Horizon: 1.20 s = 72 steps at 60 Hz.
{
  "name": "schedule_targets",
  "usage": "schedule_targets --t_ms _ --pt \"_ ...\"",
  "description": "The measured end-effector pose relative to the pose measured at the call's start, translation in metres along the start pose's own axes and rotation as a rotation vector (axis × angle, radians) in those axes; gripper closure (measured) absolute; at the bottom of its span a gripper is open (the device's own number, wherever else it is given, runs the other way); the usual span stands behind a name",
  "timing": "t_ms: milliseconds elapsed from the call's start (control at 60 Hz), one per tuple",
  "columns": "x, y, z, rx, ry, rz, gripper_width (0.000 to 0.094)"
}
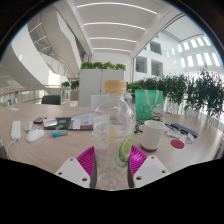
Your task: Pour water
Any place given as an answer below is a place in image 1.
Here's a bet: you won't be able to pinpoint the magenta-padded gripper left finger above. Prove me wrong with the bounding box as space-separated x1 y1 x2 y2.
54 145 98 190

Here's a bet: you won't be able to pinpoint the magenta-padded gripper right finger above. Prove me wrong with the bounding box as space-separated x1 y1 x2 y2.
127 144 172 190

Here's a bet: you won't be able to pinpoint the clear plastic bottle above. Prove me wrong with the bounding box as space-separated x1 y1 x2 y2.
92 79 137 192

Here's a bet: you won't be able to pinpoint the white mug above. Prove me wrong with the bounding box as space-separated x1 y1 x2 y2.
139 119 167 153

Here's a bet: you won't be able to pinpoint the flat round red coaster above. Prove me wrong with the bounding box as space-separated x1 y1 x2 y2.
170 139 186 150

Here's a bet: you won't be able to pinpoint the teal tube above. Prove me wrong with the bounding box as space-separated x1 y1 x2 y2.
51 129 69 139

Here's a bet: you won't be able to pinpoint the white plastic packet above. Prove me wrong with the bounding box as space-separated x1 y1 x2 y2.
165 129 182 140

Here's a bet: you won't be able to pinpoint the dark notebook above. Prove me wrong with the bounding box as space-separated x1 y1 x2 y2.
43 116 73 131

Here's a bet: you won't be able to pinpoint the white computer mouse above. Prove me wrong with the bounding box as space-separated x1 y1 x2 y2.
25 128 46 143

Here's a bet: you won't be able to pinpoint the dark blue keyboard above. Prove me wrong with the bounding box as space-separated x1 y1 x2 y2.
170 122 200 139

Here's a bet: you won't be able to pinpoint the white printed booklet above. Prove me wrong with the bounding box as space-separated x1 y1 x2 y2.
71 112 95 131

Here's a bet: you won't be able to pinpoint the green tote bag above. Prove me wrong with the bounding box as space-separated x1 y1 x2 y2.
134 88 165 122

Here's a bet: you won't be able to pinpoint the white power strip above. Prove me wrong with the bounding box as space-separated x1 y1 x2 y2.
10 120 22 141

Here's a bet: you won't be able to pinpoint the dark office chair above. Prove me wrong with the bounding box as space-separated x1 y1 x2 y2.
41 94 62 106

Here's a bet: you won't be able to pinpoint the clear bottle with white cap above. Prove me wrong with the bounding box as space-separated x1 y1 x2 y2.
124 89 135 105

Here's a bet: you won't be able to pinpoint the small planter with green plants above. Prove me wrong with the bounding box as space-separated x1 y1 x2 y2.
61 79 81 102

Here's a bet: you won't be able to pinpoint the row of green potted plants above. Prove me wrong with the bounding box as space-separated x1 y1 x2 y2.
126 69 224 118

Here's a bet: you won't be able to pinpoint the white planter cabinet with plants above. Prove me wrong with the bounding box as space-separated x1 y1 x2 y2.
78 61 127 108

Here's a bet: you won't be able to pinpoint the ceiling light strips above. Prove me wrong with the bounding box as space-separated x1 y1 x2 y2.
76 1 159 54

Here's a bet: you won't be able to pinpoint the black cable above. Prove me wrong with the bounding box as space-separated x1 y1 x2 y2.
134 119 146 135

